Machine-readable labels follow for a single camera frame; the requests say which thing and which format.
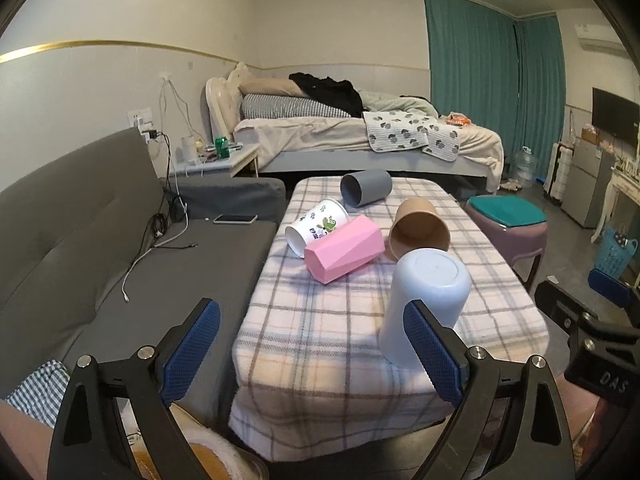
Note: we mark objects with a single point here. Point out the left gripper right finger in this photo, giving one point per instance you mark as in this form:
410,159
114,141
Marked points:
533,439

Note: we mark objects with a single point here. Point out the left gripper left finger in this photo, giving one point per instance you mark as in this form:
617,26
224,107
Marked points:
89,439

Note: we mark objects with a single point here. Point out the white plastic cup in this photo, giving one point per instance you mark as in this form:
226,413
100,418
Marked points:
437,278

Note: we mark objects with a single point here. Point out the brown paper cup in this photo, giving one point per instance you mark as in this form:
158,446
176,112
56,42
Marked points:
417,225

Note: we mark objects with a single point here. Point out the pink faceted cup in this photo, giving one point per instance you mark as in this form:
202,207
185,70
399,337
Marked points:
344,250

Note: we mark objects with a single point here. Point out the grey plastic cup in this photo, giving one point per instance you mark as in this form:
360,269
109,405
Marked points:
365,187

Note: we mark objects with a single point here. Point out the white floral cup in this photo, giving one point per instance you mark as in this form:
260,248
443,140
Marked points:
319,221

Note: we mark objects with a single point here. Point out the checkered shorts leg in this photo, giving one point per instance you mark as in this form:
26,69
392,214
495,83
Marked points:
41,393

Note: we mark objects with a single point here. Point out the blue laundry basket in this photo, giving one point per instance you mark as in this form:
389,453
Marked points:
616,251

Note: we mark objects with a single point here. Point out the beige slipper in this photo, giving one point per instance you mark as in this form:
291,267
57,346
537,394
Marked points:
220,458

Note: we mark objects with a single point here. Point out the purple stool teal cushion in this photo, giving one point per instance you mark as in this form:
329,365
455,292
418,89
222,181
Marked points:
516,227

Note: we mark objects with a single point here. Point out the white dresser table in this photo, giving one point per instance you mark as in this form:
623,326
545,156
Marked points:
624,180

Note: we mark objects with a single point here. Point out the white suitcase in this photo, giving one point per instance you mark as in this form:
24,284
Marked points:
559,166

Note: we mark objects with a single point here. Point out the grey sofa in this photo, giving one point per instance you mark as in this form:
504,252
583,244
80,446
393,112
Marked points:
76,278

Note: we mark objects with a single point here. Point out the grey mini fridge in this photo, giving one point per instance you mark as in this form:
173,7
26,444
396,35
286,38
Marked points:
586,183

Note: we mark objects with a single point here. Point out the water jug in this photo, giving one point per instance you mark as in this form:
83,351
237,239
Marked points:
524,167

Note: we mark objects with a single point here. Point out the plaid table blanket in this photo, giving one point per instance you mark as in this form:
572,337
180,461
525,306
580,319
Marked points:
312,380

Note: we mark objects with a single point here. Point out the black television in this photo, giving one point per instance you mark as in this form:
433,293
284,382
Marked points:
615,115

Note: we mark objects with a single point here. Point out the smartphone on sofa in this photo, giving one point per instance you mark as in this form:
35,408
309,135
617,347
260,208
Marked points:
239,219

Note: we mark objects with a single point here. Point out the teal curtain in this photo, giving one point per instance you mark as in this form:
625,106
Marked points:
506,75

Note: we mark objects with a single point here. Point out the white patterned mat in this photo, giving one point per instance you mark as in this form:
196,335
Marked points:
397,131

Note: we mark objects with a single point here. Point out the white air conditioner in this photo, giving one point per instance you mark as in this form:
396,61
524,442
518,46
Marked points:
598,37

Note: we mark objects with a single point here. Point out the green can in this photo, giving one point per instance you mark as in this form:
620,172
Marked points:
222,150

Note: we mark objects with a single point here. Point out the bed with beige sheets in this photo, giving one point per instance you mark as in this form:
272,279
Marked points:
305,144

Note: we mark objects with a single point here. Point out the black clothes pile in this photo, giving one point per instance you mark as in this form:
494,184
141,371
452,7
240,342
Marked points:
339,94

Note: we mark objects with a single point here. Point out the striped pillow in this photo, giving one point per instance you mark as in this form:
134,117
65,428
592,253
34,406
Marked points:
264,106

